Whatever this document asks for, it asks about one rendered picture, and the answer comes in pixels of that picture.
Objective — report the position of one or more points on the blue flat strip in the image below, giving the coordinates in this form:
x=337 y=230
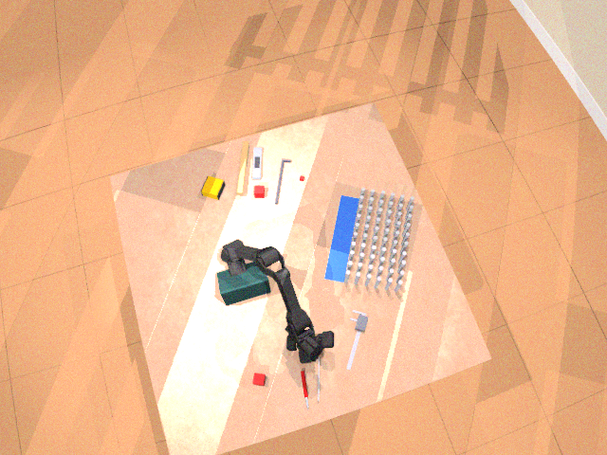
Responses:
x=342 y=239

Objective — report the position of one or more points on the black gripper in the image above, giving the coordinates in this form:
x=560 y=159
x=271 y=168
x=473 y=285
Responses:
x=326 y=340

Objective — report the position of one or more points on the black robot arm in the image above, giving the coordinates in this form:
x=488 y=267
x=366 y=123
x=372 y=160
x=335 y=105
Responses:
x=296 y=317

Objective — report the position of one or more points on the yellow block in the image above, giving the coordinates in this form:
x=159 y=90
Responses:
x=213 y=187

